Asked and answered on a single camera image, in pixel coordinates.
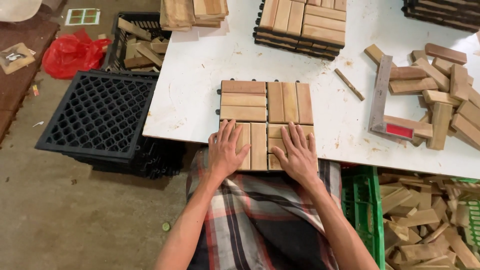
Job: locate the person's left hand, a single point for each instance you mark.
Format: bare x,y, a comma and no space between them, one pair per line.
223,157

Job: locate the person's right hand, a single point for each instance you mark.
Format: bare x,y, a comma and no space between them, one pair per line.
300,163

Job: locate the single wooden deck tile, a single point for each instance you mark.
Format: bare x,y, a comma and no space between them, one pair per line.
262,112

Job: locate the plaid sarong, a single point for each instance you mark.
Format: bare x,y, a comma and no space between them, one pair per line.
258,221

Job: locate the green bottle cap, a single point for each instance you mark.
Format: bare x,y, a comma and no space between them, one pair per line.
166,226

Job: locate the thin wood strip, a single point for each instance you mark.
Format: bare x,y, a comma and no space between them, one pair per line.
349,84

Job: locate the green crate of wood offcuts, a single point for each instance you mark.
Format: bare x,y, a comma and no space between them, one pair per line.
412,225

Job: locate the stack of black plastic grids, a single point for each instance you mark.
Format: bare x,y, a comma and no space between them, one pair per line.
99,112

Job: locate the black crate of wood offcuts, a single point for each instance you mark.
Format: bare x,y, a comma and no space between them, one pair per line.
140,48

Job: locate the stack of finished deck tiles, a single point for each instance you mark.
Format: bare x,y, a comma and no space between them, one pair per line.
303,26

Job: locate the stack of long wood boards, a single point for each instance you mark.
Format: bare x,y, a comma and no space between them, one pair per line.
191,13

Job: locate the pile of short wood slats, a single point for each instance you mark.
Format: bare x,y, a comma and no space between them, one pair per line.
442,93

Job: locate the green lattice plastic crate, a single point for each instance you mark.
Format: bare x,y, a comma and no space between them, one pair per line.
472,217

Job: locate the red plastic bag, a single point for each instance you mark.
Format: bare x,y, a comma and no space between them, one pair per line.
71,54

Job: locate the green and white sticker sheet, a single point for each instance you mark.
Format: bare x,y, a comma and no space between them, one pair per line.
82,16

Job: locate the dark-edged stack of deck tiles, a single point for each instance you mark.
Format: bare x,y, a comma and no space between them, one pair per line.
442,13

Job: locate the low brown wooden platform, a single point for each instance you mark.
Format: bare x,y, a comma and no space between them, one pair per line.
22,78

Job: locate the cardboard piece with small bag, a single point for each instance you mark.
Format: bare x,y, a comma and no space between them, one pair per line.
15,58

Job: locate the white plastic object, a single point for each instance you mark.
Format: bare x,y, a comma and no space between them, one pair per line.
17,8

